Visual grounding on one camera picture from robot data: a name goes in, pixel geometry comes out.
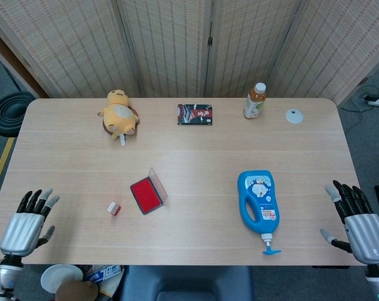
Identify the grey floor cable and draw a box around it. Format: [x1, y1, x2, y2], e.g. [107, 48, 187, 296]
[339, 84, 379, 112]

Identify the white round table grommet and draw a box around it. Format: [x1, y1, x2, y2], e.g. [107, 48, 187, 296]
[285, 108, 304, 125]

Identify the tea bottle white cap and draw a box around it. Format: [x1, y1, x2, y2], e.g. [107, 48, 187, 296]
[243, 82, 269, 120]

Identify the woven folding screen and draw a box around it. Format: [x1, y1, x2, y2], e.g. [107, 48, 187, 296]
[0, 0, 379, 106]

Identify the red ink pad clear lid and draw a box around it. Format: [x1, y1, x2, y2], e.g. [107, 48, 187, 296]
[129, 167, 170, 216]

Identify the dark patterned card box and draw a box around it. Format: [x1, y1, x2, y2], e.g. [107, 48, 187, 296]
[177, 103, 215, 127]

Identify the yellow plush toy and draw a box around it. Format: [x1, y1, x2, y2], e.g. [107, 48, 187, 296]
[97, 89, 141, 147]

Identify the blue cartoon pump bottle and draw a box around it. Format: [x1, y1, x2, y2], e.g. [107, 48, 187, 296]
[237, 169, 282, 255]

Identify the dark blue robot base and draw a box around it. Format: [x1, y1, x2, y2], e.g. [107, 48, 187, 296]
[119, 265, 255, 301]

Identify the blue printed cardboard box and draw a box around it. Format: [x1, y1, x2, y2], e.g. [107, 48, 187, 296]
[82, 265, 125, 297]

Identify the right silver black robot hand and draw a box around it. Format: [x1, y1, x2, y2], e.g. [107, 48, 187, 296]
[320, 179, 379, 267]

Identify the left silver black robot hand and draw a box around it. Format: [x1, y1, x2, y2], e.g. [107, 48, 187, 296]
[0, 187, 61, 258]

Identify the black coiled round bin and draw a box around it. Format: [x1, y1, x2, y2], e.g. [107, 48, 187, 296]
[0, 90, 35, 138]

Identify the white plate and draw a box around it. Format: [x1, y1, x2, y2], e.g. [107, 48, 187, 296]
[40, 264, 84, 295]

